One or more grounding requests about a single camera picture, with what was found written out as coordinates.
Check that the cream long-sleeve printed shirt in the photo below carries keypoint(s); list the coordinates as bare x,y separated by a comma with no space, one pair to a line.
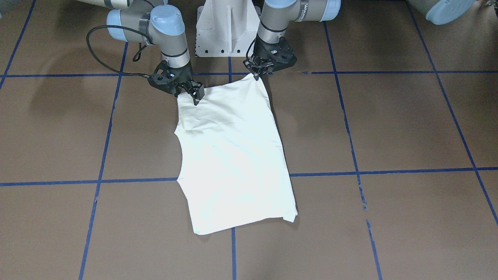
233,169

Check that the white pillar with base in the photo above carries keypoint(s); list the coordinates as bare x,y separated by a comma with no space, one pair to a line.
226,28

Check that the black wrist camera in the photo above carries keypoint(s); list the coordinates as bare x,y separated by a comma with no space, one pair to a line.
163,79

